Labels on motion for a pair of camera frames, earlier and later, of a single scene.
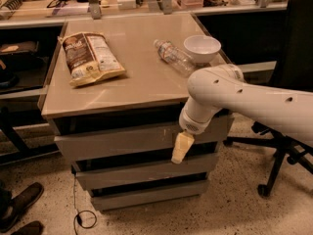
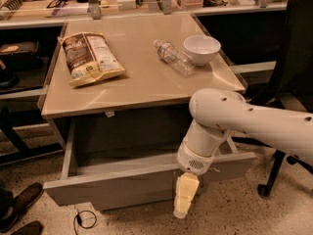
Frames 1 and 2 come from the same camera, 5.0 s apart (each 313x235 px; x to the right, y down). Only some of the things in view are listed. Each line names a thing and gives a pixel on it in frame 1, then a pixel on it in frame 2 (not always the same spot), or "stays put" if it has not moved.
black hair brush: x=13 y=3 stays put
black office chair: x=294 y=72 stays put
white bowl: x=202 y=48 stays put
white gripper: x=193 y=124 -> x=193 y=161
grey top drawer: x=68 y=147 -> x=128 y=185
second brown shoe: x=30 y=228 stays put
